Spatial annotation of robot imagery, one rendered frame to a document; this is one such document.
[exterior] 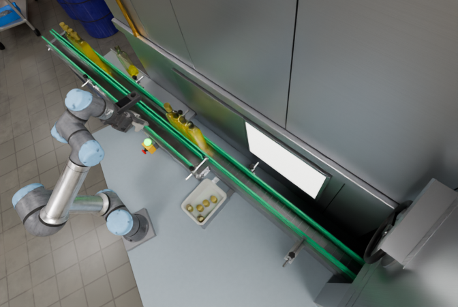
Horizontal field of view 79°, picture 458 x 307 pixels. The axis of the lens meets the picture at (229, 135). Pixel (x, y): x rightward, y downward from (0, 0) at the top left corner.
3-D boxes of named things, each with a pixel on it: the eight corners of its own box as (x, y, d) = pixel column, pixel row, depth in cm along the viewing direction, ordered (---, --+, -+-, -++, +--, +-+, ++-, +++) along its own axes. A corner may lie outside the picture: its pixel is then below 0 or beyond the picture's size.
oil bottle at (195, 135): (207, 144, 166) (199, 127, 147) (201, 151, 164) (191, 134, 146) (201, 139, 168) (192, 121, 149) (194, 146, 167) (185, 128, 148)
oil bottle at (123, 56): (139, 72, 201) (122, 45, 178) (133, 78, 199) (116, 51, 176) (134, 69, 203) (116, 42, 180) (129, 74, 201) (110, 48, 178)
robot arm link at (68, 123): (58, 149, 92) (78, 123, 91) (44, 128, 96) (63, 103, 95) (79, 151, 99) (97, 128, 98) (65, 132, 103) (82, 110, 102)
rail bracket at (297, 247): (305, 244, 142) (311, 239, 123) (285, 271, 138) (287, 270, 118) (297, 238, 144) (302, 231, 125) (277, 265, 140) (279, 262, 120)
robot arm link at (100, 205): (117, 222, 152) (16, 230, 101) (103, 203, 157) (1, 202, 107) (131, 206, 151) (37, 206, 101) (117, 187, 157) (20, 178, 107)
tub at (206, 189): (230, 199, 161) (228, 195, 154) (204, 230, 155) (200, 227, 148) (209, 181, 168) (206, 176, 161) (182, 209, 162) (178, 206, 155)
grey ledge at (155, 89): (199, 119, 186) (195, 110, 176) (190, 129, 184) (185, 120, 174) (117, 58, 224) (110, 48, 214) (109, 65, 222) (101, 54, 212)
